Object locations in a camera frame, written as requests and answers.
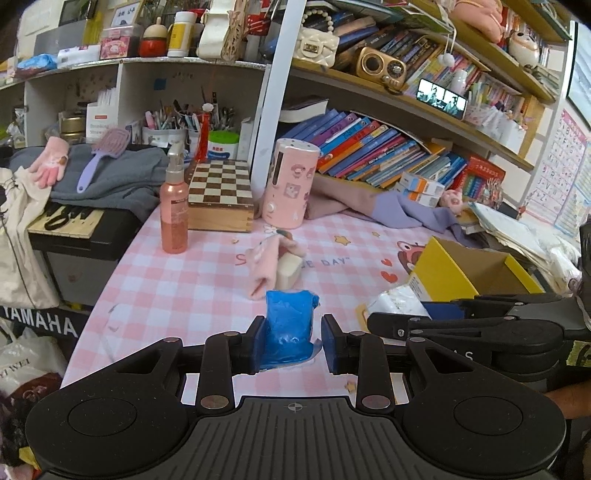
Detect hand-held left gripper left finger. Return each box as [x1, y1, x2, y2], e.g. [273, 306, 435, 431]
[105, 315, 269, 413]

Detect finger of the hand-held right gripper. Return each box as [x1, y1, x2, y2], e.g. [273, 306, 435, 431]
[422, 295, 565, 320]
[368, 312, 509, 343]

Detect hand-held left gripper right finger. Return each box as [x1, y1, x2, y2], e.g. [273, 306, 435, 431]
[320, 314, 482, 413]

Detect blue plastic packet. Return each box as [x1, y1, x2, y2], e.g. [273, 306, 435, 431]
[264, 289, 322, 371]

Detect yellow cardboard box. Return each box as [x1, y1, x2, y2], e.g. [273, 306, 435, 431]
[407, 237, 546, 306]

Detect white packet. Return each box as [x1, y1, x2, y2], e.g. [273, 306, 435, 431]
[355, 283, 432, 334]

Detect person's right forearm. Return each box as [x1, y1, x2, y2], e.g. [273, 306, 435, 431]
[544, 381, 591, 422]

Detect cream sponge block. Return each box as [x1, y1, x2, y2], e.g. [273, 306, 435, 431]
[276, 253, 302, 290]

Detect pink checked tablecloth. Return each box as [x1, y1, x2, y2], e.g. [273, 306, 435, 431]
[60, 202, 463, 408]

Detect pile of papers and books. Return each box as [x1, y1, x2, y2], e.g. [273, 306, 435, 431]
[461, 202, 583, 289]

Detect pink pig plush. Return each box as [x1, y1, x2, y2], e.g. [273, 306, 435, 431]
[438, 189, 465, 216]

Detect purple and pink cloth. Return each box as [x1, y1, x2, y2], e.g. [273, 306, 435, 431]
[304, 174, 472, 237]

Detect orange and white cartons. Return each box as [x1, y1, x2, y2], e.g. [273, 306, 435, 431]
[398, 171, 447, 208]

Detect red boxed book set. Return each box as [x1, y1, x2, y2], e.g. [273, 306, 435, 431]
[454, 155, 507, 209]

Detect wooden chessboard box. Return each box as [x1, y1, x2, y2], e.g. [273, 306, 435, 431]
[186, 159, 256, 233]

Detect pink spray bottle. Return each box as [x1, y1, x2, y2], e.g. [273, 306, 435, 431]
[159, 142, 190, 256]

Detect pink cylindrical canister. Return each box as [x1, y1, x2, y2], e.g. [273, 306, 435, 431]
[260, 137, 322, 230]

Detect row of colourful books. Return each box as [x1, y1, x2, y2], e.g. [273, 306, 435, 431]
[277, 108, 470, 188]

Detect black digital piano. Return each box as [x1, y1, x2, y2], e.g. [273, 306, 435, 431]
[0, 207, 141, 354]

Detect green lidded jar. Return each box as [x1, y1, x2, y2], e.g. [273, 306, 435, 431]
[207, 130, 241, 161]

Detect smartphone with lit screen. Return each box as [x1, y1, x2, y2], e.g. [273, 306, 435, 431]
[416, 78, 469, 121]

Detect red slim bottle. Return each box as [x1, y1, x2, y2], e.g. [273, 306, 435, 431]
[198, 113, 215, 163]

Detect grey folded cloth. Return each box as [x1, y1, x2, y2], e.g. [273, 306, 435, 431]
[8, 143, 170, 209]

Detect wooden board with scissors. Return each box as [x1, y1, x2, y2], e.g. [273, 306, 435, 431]
[27, 202, 105, 241]

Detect white plastic shopping bag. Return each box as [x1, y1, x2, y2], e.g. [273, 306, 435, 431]
[0, 327, 68, 394]

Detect white pen cup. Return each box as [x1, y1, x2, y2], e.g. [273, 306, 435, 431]
[140, 98, 188, 149]

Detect golden retro radio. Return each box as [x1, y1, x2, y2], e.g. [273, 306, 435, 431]
[355, 45, 408, 89]

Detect purple hairbrush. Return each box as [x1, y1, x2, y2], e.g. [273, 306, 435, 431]
[75, 128, 131, 193]

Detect white tote bag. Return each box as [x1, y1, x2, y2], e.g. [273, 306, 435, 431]
[0, 167, 62, 311]

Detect white shelf unit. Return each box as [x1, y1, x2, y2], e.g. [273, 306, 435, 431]
[0, 0, 573, 186]

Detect pink knitted glove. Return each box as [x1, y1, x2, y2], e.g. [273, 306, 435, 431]
[29, 136, 71, 189]

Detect cream quilted handbag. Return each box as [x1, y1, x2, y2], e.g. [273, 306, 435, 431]
[294, 27, 341, 66]

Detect white and yellow bottle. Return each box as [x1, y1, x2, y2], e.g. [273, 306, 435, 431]
[167, 11, 205, 58]

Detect red round doll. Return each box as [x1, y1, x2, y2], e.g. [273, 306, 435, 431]
[139, 17, 169, 59]

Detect alphabet wall poster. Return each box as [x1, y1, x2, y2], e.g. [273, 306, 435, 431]
[523, 108, 591, 239]

